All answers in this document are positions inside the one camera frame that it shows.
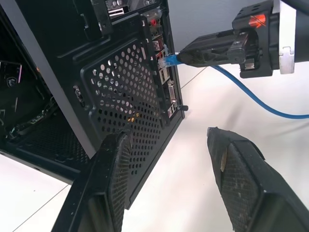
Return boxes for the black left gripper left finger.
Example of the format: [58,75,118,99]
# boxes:
[51,131,133,232]

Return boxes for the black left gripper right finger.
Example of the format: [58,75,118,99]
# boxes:
[207,126,309,232]

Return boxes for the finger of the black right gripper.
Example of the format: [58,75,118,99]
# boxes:
[180,29,250,56]
[177,47,243,68]

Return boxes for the blue ethernet cable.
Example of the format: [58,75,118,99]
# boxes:
[157,53,309,121]

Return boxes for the black computer tower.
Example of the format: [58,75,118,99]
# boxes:
[0,0,189,210]

